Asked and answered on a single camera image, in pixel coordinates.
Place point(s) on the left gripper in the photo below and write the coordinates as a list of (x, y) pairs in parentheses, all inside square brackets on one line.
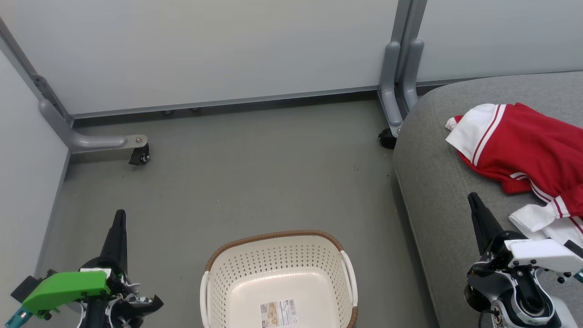
[(68, 287)]

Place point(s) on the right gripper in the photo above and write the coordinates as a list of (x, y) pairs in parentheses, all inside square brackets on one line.
[(542, 255)]

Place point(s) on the red and white garment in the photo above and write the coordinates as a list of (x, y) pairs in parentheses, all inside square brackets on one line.
[(524, 141)]

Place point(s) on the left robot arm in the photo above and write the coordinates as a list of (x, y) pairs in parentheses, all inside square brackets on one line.
[(132, 310)]

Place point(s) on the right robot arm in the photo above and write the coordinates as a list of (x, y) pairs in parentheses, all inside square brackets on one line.
[(510, 300)]

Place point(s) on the cream plastic laundry basket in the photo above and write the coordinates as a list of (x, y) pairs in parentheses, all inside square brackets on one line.
[(255, 273)]

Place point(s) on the paper basket label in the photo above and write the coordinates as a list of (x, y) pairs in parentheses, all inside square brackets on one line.
[(278, 313)]

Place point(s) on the grey fabric sofa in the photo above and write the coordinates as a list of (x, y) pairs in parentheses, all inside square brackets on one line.
[(432, 182)]

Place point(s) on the black caster wheel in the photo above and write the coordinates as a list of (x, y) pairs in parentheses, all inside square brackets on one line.
[(140, 156), (387, 139)]

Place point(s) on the long grey partition foot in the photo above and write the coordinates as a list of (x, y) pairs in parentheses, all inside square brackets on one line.
[(91, 142)]

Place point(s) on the wide white partition panel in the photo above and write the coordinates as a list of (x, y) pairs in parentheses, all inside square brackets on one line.
[(205, 45)]

